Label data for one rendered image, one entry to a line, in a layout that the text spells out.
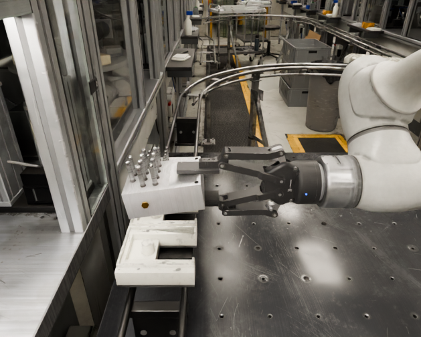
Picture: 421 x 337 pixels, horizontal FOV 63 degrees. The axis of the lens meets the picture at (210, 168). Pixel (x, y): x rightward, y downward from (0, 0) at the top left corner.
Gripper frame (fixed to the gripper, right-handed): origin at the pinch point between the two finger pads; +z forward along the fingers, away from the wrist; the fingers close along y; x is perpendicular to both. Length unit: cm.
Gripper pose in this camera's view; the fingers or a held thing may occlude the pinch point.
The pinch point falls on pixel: (196, 182)
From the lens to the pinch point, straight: 58.0
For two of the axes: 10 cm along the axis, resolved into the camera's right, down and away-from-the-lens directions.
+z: -10.0, 0.1, 0.0
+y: -0.1, -8.7, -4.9
